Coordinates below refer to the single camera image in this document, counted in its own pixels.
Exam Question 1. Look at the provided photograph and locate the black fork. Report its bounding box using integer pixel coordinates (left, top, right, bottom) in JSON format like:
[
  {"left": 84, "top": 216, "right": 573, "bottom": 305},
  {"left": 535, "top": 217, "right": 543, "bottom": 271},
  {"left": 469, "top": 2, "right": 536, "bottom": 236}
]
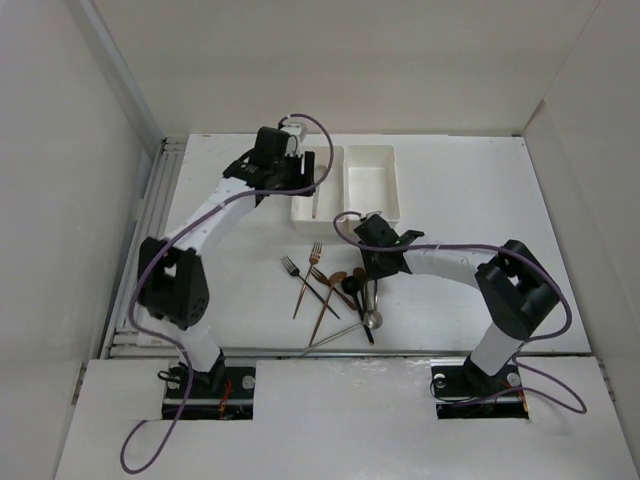
[{"left": 280, "top": 256, "right": 341, "bottom": 319}]

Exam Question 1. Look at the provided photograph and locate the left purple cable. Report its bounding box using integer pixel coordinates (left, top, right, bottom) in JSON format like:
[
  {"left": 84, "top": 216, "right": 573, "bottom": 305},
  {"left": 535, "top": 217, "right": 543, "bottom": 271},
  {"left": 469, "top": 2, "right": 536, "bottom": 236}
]
[{"left": 119, "top": 112, "right": 335, "bottom": 474}]

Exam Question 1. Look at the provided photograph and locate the aluminium rail frame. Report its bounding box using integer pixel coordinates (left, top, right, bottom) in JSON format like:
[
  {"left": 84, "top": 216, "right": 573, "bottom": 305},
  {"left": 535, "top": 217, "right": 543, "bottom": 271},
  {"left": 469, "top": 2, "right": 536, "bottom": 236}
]
[{"left": 95, "top": 137, "right": 187, "bottom": 360}]

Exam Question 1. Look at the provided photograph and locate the silver spoon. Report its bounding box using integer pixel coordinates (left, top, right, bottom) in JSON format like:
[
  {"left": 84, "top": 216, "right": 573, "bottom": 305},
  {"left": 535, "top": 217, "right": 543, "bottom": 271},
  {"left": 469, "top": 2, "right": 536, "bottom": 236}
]
[{"left": 300, "top": 311, "right": 383, "bottom": 356}]

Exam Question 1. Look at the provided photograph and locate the copper spoon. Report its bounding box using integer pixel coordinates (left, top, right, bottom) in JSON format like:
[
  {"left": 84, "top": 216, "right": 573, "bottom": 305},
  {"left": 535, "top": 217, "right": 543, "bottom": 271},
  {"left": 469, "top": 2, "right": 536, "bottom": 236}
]
[{"left": 308, "top": 271, "right": 347, "bottom": 346}]

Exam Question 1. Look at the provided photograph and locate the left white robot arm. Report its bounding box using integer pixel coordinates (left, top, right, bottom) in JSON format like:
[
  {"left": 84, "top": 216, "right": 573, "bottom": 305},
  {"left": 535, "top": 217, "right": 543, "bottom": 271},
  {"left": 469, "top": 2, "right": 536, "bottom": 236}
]
[{"left": 136, "top": 123, "right": 315, "bottom": 397}]

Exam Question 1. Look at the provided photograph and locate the white plastic bin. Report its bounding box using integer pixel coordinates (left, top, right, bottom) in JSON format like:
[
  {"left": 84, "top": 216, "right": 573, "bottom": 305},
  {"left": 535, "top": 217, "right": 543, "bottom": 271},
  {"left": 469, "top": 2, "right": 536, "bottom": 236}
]
[
  {"left": 290, "top": 146, "right": 344, "bottom": 236},
  {"left": 343, "top": 145, "right": 401, "bottom": 226}
]

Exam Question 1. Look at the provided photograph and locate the left white plastic bin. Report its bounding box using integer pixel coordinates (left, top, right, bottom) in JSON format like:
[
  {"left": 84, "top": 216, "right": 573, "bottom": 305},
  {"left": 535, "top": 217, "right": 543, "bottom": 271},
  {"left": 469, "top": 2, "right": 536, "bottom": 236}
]
[{"left": 290, "top": 146, "right": 344, "bottom": 236}]

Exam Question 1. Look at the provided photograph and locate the right white plastic bin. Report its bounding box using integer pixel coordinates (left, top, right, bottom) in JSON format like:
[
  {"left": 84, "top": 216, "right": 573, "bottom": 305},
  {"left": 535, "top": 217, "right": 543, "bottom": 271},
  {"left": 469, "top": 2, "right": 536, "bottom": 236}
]
[{"left": 343, "top": 145, "right": 401, "bottom": 226}]

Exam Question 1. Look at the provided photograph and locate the black spoon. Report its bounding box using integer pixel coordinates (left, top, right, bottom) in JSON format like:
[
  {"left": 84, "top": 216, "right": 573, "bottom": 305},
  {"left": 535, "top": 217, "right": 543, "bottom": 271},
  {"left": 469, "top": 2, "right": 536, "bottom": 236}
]
[{"left": 341, "top": 275, "right": 375, "bottom": 345}]

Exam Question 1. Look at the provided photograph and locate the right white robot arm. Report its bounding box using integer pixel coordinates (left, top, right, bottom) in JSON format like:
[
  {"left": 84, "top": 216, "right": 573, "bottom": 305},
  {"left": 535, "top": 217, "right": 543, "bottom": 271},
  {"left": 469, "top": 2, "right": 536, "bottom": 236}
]
[{"left": 355, "top": 214, "right": 564, "bottom": 396}]

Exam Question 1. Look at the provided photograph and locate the copper fork long handle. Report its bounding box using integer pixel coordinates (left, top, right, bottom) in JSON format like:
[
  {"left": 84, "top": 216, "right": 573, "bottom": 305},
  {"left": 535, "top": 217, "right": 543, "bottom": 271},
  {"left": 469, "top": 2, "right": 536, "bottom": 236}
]
[{"left": 293, "top": 242, "right": 322, "bottom": 318}]

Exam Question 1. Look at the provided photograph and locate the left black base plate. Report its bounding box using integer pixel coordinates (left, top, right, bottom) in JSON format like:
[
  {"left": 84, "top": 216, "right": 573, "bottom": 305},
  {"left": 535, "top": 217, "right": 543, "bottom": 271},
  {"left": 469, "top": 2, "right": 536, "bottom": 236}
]
[{"left": 157, "top": 363, "right": 256, "bottom": 400}]

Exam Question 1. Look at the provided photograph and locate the brown spoon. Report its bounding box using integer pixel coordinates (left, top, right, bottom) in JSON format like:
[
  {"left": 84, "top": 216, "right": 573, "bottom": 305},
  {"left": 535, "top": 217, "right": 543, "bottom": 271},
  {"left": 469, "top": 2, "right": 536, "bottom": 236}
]
[{"left": 352, "top": 267, "right": 367, "bottom": 305}]

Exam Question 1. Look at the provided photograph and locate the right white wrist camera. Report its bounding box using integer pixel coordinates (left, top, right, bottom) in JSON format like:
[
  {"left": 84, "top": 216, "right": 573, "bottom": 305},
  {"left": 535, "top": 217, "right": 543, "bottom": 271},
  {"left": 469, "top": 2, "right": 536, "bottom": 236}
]
[{"left": 360, "top": 211, "right": 384, "bottom": 221}]

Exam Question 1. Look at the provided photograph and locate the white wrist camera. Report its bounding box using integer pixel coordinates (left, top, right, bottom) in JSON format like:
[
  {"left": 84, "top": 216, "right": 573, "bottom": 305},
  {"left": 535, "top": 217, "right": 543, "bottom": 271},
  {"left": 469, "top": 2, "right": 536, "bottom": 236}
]
[
  {"left": 278, "top": 121, "right": 308, "bottom": 156},
  {"left": 360, "top": 211, "right": 384, "bottom": 221}
]

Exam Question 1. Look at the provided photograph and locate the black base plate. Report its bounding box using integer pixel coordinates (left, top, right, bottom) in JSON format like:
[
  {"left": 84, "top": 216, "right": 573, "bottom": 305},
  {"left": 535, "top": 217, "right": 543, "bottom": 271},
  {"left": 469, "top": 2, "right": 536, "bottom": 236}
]
[
  {"left": 431, "top": 365, "right": 521, "bottom": 400},
  {"left": 157, "top": 363, "right": 256, "bottom": 400}
]

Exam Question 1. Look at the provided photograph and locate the copper fork in pile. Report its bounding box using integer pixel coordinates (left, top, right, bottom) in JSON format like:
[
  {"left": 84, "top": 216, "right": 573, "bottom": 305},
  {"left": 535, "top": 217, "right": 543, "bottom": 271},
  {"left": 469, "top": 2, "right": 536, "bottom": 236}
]
[{"left": 311, "top": 267, "right": 357, "bottom": 310}]

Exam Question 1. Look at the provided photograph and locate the beige spoon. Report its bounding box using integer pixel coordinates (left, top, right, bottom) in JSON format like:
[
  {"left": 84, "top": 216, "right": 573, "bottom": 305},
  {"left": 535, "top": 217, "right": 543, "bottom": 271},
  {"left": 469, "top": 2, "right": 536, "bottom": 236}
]
[{"left": 311, "top": 165, "right": 327, "bottom": 219}]

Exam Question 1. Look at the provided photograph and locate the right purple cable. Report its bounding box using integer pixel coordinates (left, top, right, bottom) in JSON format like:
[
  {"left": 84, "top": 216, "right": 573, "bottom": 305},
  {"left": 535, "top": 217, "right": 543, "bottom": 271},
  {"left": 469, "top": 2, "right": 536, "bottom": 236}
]
[{"left": 333, "top": 210, "right": 589, "bottom": 416}]

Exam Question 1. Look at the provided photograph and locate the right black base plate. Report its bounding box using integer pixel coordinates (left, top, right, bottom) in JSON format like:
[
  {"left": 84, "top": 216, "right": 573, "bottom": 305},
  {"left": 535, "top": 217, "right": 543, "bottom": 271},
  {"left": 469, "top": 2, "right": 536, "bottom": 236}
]
[{"left": 431, "top": 365, "right": 521, "bottom": 400}]

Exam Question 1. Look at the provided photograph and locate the purple cable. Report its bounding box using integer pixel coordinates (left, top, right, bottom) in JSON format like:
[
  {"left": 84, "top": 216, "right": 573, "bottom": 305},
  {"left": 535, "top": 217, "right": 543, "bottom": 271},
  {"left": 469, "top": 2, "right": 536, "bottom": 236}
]
[
  {"left": 119, "top": 112, "right": 335, "bottom": 474},
  {"left": 333, "top": 210, "right": 589, "bottom": 416}
]

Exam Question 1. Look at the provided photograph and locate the silver fork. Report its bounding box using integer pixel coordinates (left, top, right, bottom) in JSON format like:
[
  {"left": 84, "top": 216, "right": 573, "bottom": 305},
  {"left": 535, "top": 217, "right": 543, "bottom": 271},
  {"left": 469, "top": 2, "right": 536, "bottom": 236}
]
[{"left": 363, "top": 279, "right": 379, "bottom": 312}]

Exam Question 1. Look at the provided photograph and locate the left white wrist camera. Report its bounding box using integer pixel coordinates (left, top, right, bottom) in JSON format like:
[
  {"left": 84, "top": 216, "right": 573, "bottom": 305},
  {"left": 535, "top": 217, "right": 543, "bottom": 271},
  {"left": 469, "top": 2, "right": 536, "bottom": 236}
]
[{"left": 278, "top": 121, "right": 308, "bottom": 156}]

